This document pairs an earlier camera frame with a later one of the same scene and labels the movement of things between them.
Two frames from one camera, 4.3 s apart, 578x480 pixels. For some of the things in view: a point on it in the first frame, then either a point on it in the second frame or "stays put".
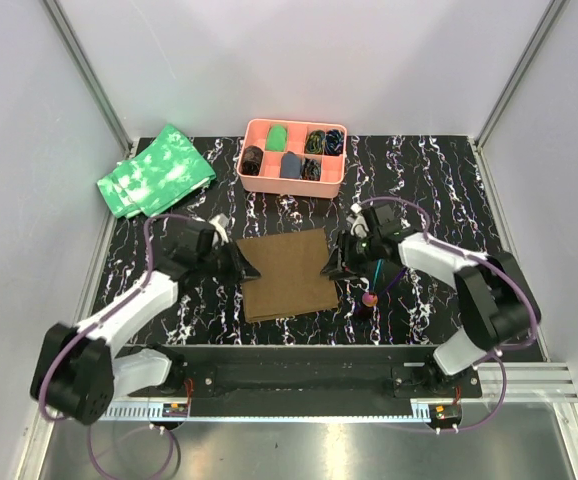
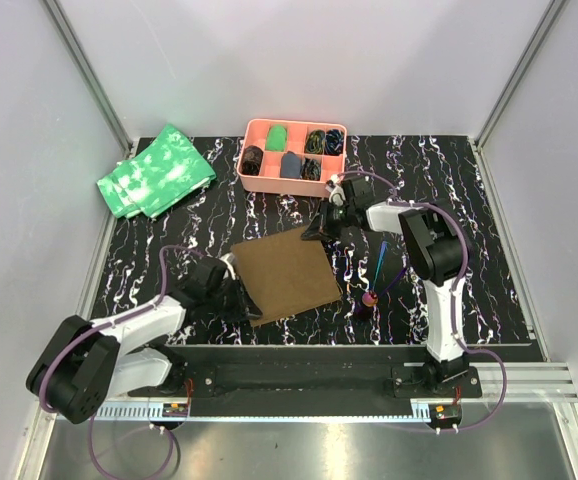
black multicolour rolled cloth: (314, 142) stays put
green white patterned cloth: (151, 181) stays put
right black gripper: (337, 269) to (313, 232)
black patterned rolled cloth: (310, 169) stays put
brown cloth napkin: (291, 282) stays put
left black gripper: (240, 267) to (244, 306)
